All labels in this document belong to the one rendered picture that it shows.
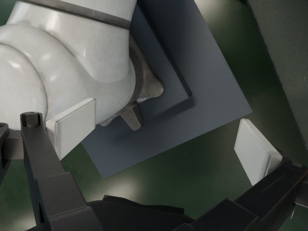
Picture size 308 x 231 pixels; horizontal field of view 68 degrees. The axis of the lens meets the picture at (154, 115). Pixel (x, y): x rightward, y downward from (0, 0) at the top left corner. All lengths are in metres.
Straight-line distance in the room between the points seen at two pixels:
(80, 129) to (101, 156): 0.47
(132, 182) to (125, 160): 0.98
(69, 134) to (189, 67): 0.39
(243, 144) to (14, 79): 0.24
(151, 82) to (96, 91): 0.18
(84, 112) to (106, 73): 0.14
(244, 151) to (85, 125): 0.13
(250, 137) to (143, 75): 0.32
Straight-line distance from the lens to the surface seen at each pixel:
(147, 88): 0.47
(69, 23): 0.30
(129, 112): 0.48
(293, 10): 0.75
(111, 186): 1.70
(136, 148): 0.60
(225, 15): 1.28
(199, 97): 0.52
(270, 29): 0.73
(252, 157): 0.17
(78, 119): 0.18
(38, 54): 0.28
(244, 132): 0.19
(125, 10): 0.34
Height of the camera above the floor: 1.26
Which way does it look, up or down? 67 degrees down
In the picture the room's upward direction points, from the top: 130 degrees counter-clockwise
